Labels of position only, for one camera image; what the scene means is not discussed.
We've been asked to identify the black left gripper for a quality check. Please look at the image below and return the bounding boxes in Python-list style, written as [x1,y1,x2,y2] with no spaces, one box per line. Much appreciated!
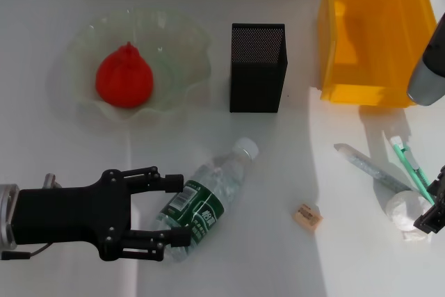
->
[12,166,185,262]

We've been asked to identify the white paper ball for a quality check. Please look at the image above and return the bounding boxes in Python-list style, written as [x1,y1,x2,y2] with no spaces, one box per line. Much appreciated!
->
[385,188,434,242]

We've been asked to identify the green utility knife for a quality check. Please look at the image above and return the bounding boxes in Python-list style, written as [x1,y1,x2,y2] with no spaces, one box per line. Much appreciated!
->
[389,136,437,206]

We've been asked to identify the clear green-label water bottle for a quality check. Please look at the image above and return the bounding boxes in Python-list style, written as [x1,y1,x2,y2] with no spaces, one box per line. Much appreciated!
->
[152,136,260,265]

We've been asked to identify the red-orange toy orange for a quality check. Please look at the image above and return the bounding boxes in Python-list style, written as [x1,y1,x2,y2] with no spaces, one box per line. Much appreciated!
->
[95,42,154,109]

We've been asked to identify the small tan eraser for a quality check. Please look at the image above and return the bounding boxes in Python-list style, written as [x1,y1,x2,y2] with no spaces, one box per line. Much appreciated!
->
[293,202,324,231]

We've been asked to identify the silver glitter pen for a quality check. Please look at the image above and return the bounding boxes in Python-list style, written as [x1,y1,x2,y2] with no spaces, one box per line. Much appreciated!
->
[333,143,414,193]

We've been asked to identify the wavy clear glass fruit plate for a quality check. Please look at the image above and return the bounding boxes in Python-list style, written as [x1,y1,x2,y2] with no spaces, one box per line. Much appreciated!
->
[57,6,213,122]

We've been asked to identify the black mesh pen holder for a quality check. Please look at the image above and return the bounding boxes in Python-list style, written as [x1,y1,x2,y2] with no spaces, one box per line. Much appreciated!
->
[229,22,289,113]

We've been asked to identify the yellow plastic bin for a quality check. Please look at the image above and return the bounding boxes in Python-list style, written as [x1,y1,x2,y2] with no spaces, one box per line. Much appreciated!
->
[318,0,443,109]

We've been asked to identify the left gripper cable with connector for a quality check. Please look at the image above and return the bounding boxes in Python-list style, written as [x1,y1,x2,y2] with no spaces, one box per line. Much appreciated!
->
[0,172,63,262]

